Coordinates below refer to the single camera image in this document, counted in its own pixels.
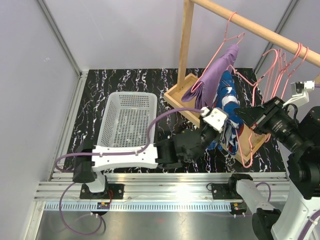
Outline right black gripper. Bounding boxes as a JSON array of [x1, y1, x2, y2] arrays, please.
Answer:
[[234, 95, 311, 152]]

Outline pink wire hanger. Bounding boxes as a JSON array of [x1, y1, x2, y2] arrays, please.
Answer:
[[251, 42, 303, 106], [190, 11, 245, 93], [270, 42, 310, 100], [227, 65, 265, 169]]

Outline blue patterned trousers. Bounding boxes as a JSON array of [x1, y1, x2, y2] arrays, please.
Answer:
[[210, 70, 244, 155]]

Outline purple trousers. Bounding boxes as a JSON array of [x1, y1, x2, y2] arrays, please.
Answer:
[[181, 43, 239, 109]]

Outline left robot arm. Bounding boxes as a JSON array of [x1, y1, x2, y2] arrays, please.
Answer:
[[72, 123, 224, 200]]

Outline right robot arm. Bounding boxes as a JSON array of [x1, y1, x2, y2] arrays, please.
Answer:
[[226, 97, 320, 240]]

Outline wooden clothes rack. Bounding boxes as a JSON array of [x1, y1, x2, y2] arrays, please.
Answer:
[[163, 0, 320, 165]]

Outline white plastic basket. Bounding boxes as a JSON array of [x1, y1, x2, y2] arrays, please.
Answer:
[[97, 91, 158, 148]]

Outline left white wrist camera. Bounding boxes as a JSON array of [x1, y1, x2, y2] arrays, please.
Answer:
[[200, 106, 228, 134]]

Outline aluminium mounting rail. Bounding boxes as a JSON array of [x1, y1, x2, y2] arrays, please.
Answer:
[[33, 172, 298, 212]]

